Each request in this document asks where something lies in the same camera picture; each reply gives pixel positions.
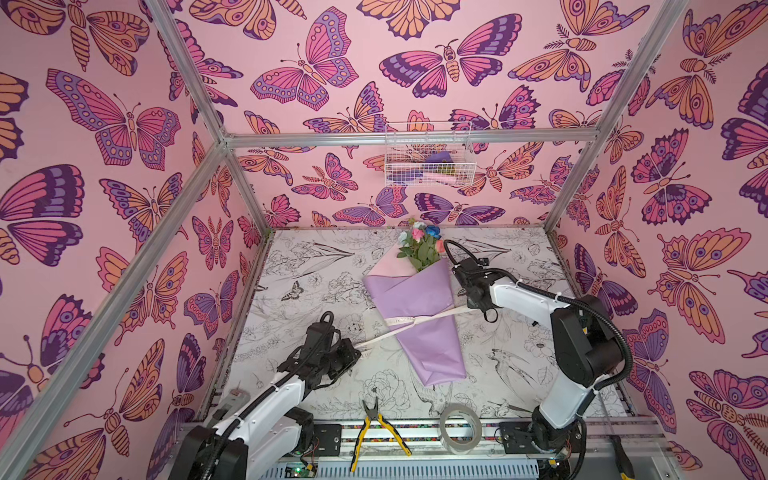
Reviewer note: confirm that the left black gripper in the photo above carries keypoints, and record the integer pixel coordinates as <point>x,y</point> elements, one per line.
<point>348,357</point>

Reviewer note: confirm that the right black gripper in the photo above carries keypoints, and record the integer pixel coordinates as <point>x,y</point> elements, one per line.
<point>464,274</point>

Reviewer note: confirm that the blue fake rose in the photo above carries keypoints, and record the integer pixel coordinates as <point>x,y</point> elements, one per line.
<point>434,231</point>

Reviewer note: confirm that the small pink fake rose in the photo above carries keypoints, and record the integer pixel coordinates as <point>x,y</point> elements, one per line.
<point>417,232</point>

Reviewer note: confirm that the cream ribbon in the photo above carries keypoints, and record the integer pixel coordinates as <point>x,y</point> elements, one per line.
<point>404,323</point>

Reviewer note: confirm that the purple pink wrapping paper sheet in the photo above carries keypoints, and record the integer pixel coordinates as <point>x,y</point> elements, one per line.
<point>418,308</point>

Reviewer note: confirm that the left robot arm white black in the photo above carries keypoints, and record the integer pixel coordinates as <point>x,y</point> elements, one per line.
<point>247,441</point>

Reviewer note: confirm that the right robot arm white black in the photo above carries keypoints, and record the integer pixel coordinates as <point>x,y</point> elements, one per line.
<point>590,352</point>

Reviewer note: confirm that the grey white handheld device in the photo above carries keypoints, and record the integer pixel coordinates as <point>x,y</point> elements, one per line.
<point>228,404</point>

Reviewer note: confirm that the clear tape roll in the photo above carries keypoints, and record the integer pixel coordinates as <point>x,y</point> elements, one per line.
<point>460,429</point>

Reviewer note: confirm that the black yellow screwdriver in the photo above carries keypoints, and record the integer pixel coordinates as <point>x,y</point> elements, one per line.
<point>622,460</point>

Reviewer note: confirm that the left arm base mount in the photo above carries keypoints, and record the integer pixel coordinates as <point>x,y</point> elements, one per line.
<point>322,440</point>

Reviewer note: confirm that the white wire basket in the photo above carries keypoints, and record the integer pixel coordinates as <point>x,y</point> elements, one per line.
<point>419,156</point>

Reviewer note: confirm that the aluminium front rail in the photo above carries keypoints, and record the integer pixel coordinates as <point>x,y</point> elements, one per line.
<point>381,456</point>

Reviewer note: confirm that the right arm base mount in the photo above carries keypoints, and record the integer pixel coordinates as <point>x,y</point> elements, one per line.
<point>520,436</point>

